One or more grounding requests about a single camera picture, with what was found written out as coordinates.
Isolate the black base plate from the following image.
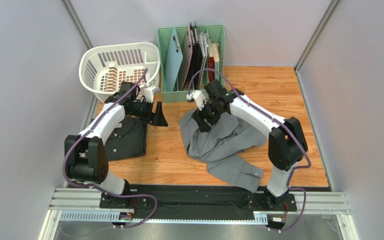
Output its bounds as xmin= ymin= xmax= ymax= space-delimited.
xmin=99 ymin=184 xmax=301 ymax=220

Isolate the black folder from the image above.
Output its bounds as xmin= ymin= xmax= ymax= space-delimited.
xmin=188 ymin=23 xmax=202 ymax=89

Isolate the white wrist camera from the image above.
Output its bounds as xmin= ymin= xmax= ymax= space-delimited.
xmin=186 ymin=90 xmax=209 ymax=111
xmin=142 ymin=85 xmax=160 ymax=103

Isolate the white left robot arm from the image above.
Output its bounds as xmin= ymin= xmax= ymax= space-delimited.
xmin=62 ymin=82 xmax=168 ymax=196

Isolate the grey long sleeve shirt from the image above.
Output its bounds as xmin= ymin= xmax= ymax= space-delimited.
xmin=178 ymin=109 xmax=267 ymax=193

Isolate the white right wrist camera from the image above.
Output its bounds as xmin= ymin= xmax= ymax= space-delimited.
xmin=186 ymin=90 xmax=209 ymax=111

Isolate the white slotted cable duct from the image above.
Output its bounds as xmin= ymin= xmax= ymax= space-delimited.
xmin=58 ymin=210 xmax=269 ymax=225

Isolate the light blue clipboard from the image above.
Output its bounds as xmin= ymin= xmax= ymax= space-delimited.
xmin=164 ymin=28 xmax=183 ymax=92

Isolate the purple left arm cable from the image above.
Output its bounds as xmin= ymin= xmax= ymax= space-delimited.
xmin=61 ymin=68 xmax=158 ymax=231

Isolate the pink grey clipboard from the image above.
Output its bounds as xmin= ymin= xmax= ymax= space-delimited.
xmin=178 ymin=23 xmax=194 ymax=91

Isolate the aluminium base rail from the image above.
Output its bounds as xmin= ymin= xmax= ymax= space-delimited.
xmin=48 ymin=188 xmax=351 ymax=215

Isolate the teal book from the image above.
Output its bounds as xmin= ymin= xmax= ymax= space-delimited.
xmin=209 ymin=42 xmax=220 ymax=82

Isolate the red book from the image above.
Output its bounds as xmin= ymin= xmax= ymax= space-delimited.
xmin=207 ymin=38 xmax=214 ymax=83

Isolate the dark striped folded shirt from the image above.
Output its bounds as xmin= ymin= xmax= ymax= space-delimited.
xmin=104 ymin=116 xmax=148 ymax=161

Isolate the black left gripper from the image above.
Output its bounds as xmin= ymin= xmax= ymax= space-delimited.
xmin=128 ymin=98 xmax=168 ymax=127

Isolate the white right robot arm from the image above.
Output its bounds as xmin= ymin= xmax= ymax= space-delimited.
xmin=186 ymin=80 xmax=308 ymax=198

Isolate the green file organizer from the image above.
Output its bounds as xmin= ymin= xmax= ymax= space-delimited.
xmin=157 ymin=23 xmax=226 ymax=103

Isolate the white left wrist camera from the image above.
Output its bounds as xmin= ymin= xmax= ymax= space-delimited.
xmin=142 ymin=85 xmax=160 ymax=103

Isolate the white plastic laundry basket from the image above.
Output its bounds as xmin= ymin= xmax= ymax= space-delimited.
xmin=78 ymin=42 xmax=161 ymax=103

